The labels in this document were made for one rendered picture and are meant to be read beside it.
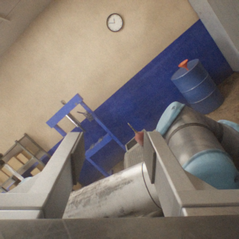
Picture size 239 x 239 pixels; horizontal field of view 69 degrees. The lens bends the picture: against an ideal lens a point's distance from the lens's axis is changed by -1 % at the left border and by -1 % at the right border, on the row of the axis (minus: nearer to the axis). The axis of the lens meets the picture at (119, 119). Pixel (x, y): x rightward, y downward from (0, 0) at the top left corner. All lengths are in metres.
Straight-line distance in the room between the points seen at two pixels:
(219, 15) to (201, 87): 1.21
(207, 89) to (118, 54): 1.81
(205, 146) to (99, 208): 0.21
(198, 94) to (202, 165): 3.18
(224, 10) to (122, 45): 1.83
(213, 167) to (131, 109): 3.66
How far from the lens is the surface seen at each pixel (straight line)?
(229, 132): 0.45
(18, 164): 4.51
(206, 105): 3.53
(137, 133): 0.99
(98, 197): 0.35
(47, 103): 4.11
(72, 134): 0.16
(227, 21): 3.81
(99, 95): 3.82
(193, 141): 0.30
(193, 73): 3.30
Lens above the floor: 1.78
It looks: 14 degrees down
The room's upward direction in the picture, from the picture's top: 42 degrees counter-clockwise
